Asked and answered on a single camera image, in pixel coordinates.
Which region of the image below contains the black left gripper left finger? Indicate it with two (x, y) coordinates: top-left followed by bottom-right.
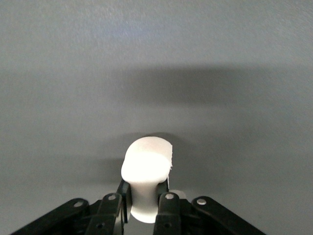
(9, 180), (133, 235)

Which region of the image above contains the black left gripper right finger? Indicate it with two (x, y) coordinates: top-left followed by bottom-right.
(153, 181), (267, 235)

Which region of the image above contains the white steamed bun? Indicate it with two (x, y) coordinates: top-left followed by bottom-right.
(120, 136), (175, 224)

